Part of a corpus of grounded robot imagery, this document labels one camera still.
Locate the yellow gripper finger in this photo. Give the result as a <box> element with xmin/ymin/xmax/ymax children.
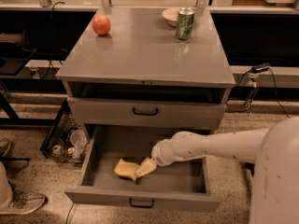
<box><xmin>135</xmin><ymin>158</ymin><xmax>157</xmax><ymax>177</ymax></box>

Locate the yellow sponge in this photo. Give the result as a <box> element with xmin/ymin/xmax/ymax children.
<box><xmin>114</xmin><ymin>159</ymin><xmax>139</xmax><ymax>183</ymax></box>

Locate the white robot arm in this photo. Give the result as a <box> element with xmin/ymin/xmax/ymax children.
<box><xmin>135</xmin><ymin>117</ymin><xmax>299</xmax><ymax>224</ymax></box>

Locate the open grey middle drawer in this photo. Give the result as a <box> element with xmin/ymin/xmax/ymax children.
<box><xmin>64</xmin><ymin>126</ymin><xmax>221</xmax><ymax>212</ymax></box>

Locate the closed grey upper drawer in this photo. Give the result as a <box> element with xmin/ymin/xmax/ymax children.
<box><xmin>67</xmin><ymin>97</ymin><xmax>226</xmax><ymax>131</ymax></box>

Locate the grey drawer cabinet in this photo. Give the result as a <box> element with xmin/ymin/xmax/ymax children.
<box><xmin>55</xmin><ymin>6</ymin><xmax>236</xmax><ymax>136</ymax></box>

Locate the clear plastic cup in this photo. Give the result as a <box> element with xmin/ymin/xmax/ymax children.
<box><xmin>70</xmin><ymin>130</ymin><xmax>88</xmax><ymax>159</ymax></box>

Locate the white mesh shoe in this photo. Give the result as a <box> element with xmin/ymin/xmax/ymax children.
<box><xmin>0</xmin><ymin>191</ymin><xmax>46</xmax><ymax>216</ymax></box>

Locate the red apple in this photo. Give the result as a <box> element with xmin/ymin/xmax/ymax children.
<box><xmin>92</xmin><ymin>14</ymin><xmax>111</xmax><ymax>35</ymax></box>

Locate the green soda can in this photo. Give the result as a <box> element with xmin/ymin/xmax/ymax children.
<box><xmin>176</xmin><ymin>7</ymin><xmax>194</xmax><ymax>41</ymax></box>

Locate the white bowl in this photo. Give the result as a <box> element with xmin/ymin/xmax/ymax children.
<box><xmin>162</xmin><ymin>7</ymin><xmax>178</xmax><ymax>27</ymax></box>

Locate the black drawer handle lower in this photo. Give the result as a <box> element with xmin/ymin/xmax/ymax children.
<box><xmin>129</xmin><ymin>198</ymin><xmax>155</xmax><ymax>209</ymax></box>

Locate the black drawer handle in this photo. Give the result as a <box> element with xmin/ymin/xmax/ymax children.
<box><xmin>132</xmin><ymin>107</ymin><xmax>159</xmax><ymax>116</ymax></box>
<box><xmin>129</xmin><ymin>198</ymin><xmax>155</xmax><ymax>209</ymax></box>

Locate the black drawer handle upper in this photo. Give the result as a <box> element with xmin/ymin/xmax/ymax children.
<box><xmin>132</xmin><ymin>107</ymin><xmax>159</xmax><ymax>116</ymax></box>

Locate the wire basket with trash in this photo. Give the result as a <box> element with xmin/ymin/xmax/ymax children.
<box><xmin>40</xmin><ymin>100</ymin><xmax>86</xmax><ymax>163</ymax></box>

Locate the black power adapter with cable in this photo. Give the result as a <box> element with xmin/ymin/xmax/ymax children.
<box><xmin>235</xmin><ymin>63</ymin><xmax>290</xmax><ymax>119</ymax></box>

